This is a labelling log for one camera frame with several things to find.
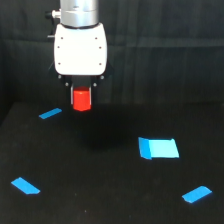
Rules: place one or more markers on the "blue tape strip top left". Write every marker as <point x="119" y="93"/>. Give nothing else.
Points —
<point x="50" y="113"/>

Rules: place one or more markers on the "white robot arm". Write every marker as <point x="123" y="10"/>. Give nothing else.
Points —
<point x="76" y="14"/>

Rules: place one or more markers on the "blue tape strip bottom right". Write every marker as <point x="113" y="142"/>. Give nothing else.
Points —
<point x="196" y="194"/>

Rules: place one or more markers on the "red hexagonal block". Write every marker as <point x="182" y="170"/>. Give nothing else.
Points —
<point x="81" y="99"/>

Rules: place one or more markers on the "blue tape strip bottom left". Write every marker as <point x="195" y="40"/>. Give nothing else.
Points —
<point x="25" y="186"/>

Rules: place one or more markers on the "blue tape strip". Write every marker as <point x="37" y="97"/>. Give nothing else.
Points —
<point x="196" y="194"/>
<point x="25" y="186"/>
<point x="50" y="113"/>

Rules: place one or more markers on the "light blue tape patch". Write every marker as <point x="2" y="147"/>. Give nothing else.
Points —
<point x="164" y="148"/>

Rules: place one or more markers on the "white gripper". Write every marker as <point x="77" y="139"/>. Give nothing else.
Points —
<point x="80" y="55"/>

